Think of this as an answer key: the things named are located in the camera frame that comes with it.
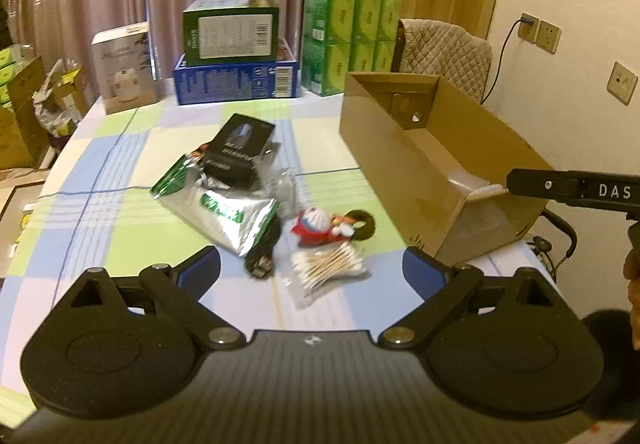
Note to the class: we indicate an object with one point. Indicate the person's right hand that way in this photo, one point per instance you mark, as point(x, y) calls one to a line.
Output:
point(631, 272)

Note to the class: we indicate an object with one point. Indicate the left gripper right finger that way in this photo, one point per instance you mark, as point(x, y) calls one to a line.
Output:
point(446, 292)

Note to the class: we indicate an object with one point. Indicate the silver green foil pouch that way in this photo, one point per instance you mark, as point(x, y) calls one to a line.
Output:
point(237, 220)

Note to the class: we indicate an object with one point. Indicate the green tissue pack stack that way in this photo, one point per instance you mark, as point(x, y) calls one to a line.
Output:
point(342, 36)

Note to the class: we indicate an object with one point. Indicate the red Doraemon toy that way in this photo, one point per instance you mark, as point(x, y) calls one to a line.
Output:
point(316, 227)

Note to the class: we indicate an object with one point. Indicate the checkered tablecloth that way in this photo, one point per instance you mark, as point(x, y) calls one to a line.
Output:
point(309, 205)

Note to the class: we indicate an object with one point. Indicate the black curved handle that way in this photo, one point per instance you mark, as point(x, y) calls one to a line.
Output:
point(554, 242)

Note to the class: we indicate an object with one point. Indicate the wall switch plate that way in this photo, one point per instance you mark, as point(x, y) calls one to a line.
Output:
point(622, 83)

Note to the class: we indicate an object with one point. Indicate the brown cardboard box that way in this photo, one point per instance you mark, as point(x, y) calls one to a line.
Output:
point(438, 161)

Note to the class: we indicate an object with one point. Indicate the cotton swab bag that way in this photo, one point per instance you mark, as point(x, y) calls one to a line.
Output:
point(313, 270)

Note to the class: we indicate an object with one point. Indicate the small toy car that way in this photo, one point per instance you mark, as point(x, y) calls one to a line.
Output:
point(199, 152)

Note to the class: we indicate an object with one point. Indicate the black Flyco box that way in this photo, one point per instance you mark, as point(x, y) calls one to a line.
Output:
point(230, 156)

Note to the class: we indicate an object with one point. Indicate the cardboard boxes on floor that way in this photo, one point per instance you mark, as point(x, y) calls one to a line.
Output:
point(24, 142)

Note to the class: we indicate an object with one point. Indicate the wall socket with plug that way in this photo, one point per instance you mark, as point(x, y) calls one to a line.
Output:
point(528, 28)

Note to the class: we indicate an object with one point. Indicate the quilted beige chair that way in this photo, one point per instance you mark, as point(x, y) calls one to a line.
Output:
point(431, 47)

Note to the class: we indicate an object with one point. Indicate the clear plastic bag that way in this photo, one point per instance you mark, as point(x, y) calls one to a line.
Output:
point(277, 180)

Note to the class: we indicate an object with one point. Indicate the blue product box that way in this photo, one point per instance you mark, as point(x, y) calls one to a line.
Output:
point(237, 81)

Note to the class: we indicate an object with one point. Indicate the white humidifier box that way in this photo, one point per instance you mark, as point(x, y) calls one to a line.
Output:
point(122, 62)

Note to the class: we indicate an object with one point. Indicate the green product box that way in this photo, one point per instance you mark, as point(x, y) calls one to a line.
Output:
point(223, 31)

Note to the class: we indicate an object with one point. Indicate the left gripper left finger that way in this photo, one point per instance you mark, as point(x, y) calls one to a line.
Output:
point(176, 292)

